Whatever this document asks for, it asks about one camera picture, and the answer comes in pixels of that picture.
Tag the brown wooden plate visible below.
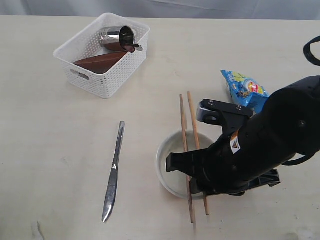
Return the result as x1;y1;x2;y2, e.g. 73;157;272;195
73;43;133;74

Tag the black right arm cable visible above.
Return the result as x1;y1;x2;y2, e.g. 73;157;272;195
282;35;320;166

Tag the brown wooden chopstick front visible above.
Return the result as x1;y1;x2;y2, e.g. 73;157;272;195
187;91;210;216

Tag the dark spoon in cup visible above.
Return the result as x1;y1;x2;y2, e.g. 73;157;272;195
123;43;143;53

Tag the brown wooden chopstick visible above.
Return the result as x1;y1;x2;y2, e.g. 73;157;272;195
179;94;196;224
187;91;210;216

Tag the blue snack chip bag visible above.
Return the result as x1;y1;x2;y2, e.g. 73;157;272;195
220;70;270;112

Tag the floral ceramic bowl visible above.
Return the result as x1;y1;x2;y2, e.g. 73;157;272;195
155;130;213;200

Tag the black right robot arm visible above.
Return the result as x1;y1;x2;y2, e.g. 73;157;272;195
166;76;320;196

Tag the stainless steel table knife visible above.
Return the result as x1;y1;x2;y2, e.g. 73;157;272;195
101;121;125;223

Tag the white woven plastic basket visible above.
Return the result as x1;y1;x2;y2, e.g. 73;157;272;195
53;13;150;99

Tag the shiny metal cup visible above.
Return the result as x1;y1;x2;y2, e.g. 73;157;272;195
98;25;135;48

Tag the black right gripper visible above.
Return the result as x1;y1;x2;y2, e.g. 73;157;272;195
166;130;280;196

